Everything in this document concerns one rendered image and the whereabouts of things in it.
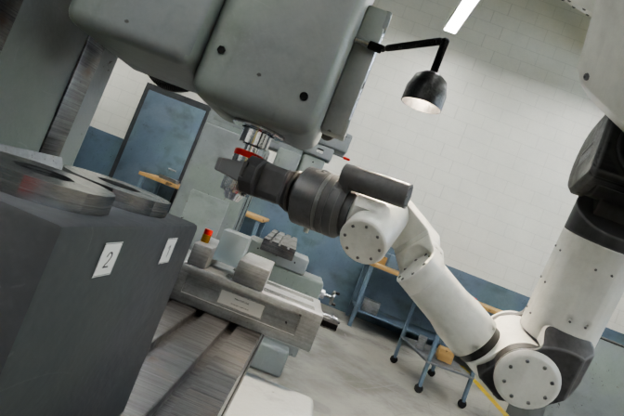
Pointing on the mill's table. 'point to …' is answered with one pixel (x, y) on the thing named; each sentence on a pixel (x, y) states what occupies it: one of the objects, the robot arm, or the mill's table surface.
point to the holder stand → (80, 286)
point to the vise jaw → (253, 271)
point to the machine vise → (246, 299)
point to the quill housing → (287, 36)
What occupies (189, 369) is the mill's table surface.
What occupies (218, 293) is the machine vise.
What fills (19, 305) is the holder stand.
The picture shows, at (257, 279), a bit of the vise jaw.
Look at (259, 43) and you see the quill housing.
